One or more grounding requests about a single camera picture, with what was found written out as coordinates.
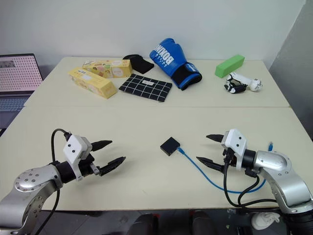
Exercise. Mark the black folded cloth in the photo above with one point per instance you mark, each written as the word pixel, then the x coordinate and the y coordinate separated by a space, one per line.
pixel 140 64

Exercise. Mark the yellow box with white label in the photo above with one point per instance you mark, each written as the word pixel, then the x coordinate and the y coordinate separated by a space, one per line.
pixel 93 82

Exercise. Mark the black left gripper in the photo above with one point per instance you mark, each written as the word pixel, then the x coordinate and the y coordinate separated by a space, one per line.
pixel 87 167

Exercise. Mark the blue boxing glove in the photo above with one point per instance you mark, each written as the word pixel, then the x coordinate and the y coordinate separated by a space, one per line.
pixel 171 61

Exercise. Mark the white sneaker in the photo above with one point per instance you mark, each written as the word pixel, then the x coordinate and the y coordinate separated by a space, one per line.
pixel 265 220

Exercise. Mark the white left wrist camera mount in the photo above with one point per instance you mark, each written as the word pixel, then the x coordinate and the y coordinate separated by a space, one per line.
pixel 73 147

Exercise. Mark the white robotic hand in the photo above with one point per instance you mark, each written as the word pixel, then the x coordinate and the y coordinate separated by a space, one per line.
pixel 244 80

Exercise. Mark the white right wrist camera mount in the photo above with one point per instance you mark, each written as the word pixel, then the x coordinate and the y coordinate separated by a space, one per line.
pixel 236 142

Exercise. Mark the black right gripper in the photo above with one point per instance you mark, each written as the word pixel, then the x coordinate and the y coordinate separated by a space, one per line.
pixel 229 159

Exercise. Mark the yellow box with food pictures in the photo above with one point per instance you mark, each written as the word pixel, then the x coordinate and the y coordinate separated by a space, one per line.
pixel 107 68

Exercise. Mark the green rectangular block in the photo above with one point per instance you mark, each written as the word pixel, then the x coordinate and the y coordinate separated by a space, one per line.
pixel 230 66

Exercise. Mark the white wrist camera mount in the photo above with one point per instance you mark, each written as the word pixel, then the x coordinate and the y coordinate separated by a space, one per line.
pixel 236 142
pixel 73 147

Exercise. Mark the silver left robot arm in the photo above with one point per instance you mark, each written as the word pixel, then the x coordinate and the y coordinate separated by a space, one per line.
pixel 31 186

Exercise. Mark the open laptop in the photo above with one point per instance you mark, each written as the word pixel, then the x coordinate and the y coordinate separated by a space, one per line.
pixel 17 76

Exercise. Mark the black white-checked pouch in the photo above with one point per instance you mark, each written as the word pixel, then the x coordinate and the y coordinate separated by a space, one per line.
pixel 145 87

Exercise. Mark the dark rounded shape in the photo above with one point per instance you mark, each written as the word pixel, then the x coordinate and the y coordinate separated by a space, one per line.
pixel 144 224

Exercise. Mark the small black box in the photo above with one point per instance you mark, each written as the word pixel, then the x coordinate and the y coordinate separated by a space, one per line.
pixel 169 146

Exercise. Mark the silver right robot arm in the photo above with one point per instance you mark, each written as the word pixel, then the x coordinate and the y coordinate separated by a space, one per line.
pixel 286 176

